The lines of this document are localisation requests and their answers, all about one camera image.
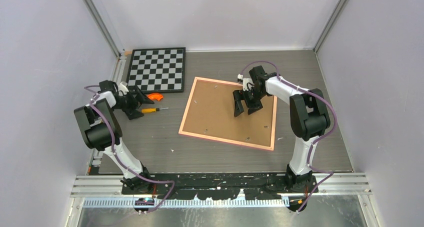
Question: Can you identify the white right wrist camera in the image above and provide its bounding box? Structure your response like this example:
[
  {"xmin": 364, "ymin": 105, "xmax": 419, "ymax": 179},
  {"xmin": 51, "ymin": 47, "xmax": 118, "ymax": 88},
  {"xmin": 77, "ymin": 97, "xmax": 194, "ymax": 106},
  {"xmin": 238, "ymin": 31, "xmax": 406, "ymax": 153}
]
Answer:
[{"xmin": 237, "ymin": 74, "xmax": 255, "ymax": 92}]

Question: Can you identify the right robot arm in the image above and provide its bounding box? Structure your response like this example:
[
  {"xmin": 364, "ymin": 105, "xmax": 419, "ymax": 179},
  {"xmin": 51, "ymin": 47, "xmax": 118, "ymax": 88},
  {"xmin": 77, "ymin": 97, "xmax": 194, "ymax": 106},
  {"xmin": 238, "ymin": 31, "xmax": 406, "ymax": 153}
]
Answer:
[{"xmin": 232, "ymin": 65, "xmax": 331, "ymax": 192}]

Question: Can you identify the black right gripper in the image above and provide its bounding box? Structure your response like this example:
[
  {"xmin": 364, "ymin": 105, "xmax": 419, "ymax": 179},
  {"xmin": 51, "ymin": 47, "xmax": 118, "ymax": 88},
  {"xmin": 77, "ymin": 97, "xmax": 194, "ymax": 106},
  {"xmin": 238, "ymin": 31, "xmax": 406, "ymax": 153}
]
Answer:
[{"xmin": 232, "ymin": 87, "xmax": 266, "ymax": 117}]

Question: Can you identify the orange handled screwdriver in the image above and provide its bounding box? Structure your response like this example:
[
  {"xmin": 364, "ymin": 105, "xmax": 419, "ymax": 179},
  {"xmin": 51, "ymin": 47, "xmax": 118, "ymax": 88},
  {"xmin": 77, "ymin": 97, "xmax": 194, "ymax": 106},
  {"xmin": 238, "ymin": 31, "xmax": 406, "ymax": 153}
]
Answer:
[{"xmin": 140, "ymin": 107, "xmax": 169, "ymax": 114}]

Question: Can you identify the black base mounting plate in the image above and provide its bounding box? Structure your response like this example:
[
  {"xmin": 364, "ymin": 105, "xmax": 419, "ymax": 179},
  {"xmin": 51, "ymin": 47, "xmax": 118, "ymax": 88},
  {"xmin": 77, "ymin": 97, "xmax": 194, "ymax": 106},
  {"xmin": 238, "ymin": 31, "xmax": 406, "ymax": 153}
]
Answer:
[{"xmin": 120, "ymin": 172, "xmax": 318, "ymax": 201}]

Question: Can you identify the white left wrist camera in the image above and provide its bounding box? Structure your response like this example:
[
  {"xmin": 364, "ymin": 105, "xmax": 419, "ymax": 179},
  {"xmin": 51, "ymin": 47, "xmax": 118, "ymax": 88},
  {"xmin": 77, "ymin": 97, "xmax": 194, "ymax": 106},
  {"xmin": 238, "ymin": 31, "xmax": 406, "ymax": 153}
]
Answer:
[{"xmin": 118, "ymin": 81, "xmax": 129, "ymax": 96}]

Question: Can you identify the black white checkerboard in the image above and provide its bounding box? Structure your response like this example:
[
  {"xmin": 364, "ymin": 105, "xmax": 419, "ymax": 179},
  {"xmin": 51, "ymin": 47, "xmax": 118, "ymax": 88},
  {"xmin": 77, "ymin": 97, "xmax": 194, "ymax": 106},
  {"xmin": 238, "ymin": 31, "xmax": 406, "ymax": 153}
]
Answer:
[{"xmin": 126, "ymin": 47, "xmax": 186, "ymax": 94}]

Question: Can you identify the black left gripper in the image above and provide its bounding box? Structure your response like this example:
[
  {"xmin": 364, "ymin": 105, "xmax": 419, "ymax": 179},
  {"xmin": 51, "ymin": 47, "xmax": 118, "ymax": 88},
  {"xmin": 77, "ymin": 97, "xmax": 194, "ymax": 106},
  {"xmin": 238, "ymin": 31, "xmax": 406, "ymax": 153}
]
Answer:
[{"xmin": 111, "ymin": 86, "xmax": 153, "ymax": 120}]

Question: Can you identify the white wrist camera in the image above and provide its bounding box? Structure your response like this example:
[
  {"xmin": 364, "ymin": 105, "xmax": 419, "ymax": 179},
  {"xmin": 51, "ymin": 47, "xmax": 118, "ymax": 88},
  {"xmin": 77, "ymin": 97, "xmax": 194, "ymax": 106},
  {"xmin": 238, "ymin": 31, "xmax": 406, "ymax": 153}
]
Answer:
[
  {"xmin": 237, "ymin": 74, "xmax": 255, "ymax": 92},
  {"xmin": 118, "ymin": 81, "xmax": 129, "ymax": 96}
]

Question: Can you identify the pink photo frame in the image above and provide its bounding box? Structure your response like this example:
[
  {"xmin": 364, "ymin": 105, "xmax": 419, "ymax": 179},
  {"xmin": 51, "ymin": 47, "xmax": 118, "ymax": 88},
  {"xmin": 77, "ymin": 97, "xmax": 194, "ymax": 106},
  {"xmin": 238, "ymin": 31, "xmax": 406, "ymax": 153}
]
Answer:
[{"xmin": 178, "ymin": 76, "xmax": 278, "ymax": 152}]

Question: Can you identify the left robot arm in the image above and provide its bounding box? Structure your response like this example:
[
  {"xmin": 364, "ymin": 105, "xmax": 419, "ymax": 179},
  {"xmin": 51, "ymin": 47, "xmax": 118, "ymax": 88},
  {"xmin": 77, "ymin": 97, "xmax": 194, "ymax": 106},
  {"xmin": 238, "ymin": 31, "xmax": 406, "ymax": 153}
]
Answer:
[{"xmin": 73, "ymin": 80, "xmax": 154, "ymax": 194}]

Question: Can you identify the aluminium front rail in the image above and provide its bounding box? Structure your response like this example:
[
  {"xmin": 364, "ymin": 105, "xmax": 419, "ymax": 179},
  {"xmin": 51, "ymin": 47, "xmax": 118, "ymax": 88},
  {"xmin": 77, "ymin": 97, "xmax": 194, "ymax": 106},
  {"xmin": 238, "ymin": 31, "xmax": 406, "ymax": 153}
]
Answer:
[{"xmin": 70, "ymin": 172, "xmax": 373, "ymax": 198}]

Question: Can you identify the orange curved plastic piece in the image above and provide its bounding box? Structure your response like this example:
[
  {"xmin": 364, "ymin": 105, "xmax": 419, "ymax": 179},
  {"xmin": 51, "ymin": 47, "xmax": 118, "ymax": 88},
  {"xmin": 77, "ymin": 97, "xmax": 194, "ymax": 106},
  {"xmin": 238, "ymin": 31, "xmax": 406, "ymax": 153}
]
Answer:
[{"xmin": 147, "ymin": 93, "xmax": 164, "ymax": 102}]

